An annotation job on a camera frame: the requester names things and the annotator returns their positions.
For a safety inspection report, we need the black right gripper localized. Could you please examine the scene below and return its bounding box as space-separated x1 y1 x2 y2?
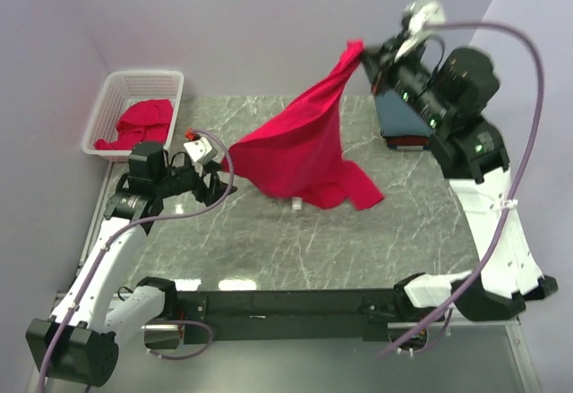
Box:
355 32 449 131

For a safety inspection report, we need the red t-shirt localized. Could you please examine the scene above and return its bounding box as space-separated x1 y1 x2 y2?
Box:
94 99 173 150
384 135 430 150
222 39 384 210

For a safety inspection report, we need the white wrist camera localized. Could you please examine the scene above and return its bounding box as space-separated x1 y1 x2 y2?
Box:
184 137 218 167
401 0 447 36

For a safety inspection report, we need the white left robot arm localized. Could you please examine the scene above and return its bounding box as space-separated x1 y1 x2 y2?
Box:
26 132 236 392

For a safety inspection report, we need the red t-shirt in basket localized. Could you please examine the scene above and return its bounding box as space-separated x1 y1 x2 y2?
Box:
94 99 173 150

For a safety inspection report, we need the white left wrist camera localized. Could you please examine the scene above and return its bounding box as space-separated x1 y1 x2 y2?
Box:
184 137 218 167

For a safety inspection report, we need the folded red t-shirt in stack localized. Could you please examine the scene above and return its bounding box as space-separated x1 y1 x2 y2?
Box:
384 135 430 150

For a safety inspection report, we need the folded teal t-shirt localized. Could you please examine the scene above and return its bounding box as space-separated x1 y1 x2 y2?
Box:
374 91 432 137

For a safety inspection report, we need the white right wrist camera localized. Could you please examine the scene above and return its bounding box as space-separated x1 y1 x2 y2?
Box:
401 0 447 36

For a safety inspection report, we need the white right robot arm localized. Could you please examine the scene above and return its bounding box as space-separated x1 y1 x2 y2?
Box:
360 38 558 321

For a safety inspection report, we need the white plastic laundry basket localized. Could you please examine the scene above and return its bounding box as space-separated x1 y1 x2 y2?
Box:
81 69 184 163

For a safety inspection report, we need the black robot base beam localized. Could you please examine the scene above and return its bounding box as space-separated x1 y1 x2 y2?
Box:
172 289 404 341

